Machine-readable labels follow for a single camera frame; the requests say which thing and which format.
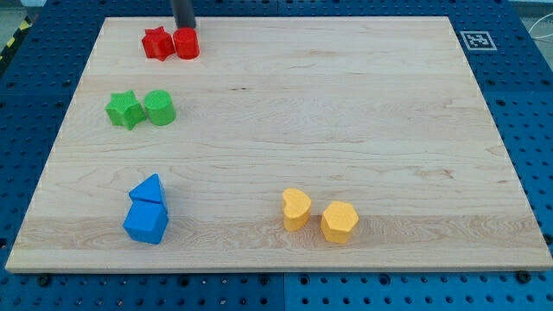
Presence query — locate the blue triangle block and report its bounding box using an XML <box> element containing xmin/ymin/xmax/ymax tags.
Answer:
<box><xmin>128</xmin><ymin>174</ymin><xmax>168</xmax><ymax>213</ymax></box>

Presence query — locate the red star block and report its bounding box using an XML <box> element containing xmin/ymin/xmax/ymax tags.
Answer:
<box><xmin>142</xmin><ymin>26</ymin><xmax>175</xmax><ymax>61</ymax></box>

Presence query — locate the green cylinder block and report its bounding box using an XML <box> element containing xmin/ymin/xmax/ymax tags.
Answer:
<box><xmin>143</xmin><ymin>90</ymin><xmax>176</xmax><ymax>126</ymax></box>

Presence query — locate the yellow heart block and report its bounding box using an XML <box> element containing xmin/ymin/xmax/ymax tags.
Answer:
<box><xmin>282</xmin><ymin>187</ymin><xmax>312</xmax><ymax>232</ymax></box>

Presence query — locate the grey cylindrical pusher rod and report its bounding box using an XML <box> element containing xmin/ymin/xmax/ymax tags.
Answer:
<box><xmin>170</xmin><ymin>0</ymin><xmax>196</xmax><ymax>29</ymax></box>

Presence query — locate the green star block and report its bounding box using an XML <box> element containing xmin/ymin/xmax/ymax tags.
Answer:
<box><xmin>105</xmin><ymin>90</ymin><xmax>146</xmax><ymax>130</ymax></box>

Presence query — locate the blue cube block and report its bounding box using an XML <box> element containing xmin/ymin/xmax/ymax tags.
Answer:
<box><xmin>123</xmin><ymin>200</ymin><xmax>168</xmax><ymax>244</ymax></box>

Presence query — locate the white fiducial marker tag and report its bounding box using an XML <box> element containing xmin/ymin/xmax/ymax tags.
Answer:
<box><xmin>460</xmin><ymin>30</ymin><xmax>497</xmax><ymax>51</ymax></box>

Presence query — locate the red cylinder block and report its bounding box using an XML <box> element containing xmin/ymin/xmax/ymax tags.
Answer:
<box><xmin>173</xmin><ymin>28</ymin><xmax>200</xmax><ymax>60</ymax></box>

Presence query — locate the light wooden board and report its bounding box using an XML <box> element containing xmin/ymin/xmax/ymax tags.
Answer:
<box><xmin>6</xmin><ymin>16</ymin><xmax>552</xmax><ymax>273</ymax></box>

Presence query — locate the white cable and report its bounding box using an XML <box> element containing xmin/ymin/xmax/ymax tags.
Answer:
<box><xmin>527</xmin><ymin>12</ymin><xmax>553</xmax><ymax>44</ymax></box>

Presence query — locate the yellow hexagon block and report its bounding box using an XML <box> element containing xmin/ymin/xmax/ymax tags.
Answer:
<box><xmin>321</xmin><ymin>200</ymin><xmax>359</xmax><ymax>244</ymax></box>

